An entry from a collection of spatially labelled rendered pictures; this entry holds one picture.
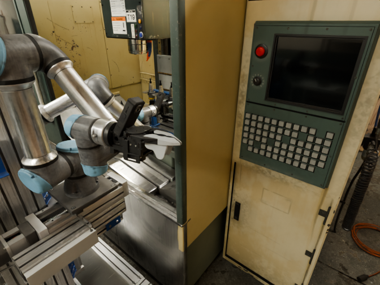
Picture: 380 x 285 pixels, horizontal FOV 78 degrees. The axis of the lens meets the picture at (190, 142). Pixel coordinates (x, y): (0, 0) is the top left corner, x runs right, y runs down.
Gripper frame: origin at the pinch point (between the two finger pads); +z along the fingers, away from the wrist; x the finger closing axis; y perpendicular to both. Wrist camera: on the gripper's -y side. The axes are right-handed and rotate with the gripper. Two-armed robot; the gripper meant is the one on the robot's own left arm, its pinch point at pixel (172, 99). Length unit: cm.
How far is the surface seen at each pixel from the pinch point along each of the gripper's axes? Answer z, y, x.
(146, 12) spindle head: -8, -57, -13
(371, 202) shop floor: 146, 120, 147
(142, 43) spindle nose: 7, -36, -37
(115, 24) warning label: -11, -50, -43
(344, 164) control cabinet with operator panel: -15, 1, 115
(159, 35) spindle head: 1.6, -43.3, -12.4
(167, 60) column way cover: 51, -16, -53
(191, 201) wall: -53, 27, 60
